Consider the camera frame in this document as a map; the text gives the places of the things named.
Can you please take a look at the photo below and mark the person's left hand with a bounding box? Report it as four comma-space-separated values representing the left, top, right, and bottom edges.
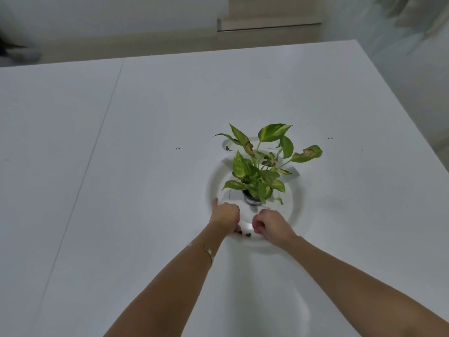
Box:
208, 198, 242, 237

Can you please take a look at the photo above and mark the white round plate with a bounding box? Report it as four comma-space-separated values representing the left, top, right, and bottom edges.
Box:
207, 156, 305, 250

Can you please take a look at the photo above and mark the person's right forearm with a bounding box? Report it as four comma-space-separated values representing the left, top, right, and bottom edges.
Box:
283, 236, 449, 337

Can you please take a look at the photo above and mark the green pothos plant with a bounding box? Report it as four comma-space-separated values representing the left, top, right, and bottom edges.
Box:
214, 123, 323, 205

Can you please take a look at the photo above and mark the wooden cabinet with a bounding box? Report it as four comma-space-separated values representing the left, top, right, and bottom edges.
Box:
217, 0, 323, 50

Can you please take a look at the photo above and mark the person's left forearm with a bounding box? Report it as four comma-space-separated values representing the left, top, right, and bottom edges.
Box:
104, 222, 228, 337

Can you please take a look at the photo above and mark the small black plant pot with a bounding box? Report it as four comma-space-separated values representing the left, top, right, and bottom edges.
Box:
241, 189, 274, 206

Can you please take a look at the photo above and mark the person's right hand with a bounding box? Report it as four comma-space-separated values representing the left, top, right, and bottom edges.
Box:
252, 209, 299, 248

